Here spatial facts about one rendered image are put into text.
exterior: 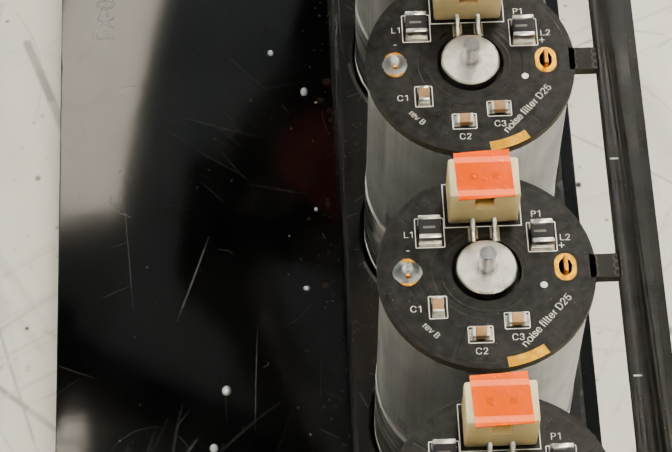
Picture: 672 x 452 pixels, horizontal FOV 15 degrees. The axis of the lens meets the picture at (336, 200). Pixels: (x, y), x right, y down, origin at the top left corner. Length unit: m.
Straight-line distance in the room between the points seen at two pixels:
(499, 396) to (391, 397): 0.03
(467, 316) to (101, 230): 0.08
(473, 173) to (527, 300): 0.02
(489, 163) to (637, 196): 0.02
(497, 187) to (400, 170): 0.02
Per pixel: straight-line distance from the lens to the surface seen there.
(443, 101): 0.30
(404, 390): 0.30
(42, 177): 0.37
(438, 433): 0.28
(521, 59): 0.31
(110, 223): 0.35
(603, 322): 0.36
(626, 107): 0.30
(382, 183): 0.32
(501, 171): 0.29
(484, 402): 0.28
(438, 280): 0.29
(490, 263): 0.29
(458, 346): 0.29
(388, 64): 0.30
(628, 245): 0.29
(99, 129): 0.36
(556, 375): 0.30
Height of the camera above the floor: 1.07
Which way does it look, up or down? 60 degrees down
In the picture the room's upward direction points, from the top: straight up
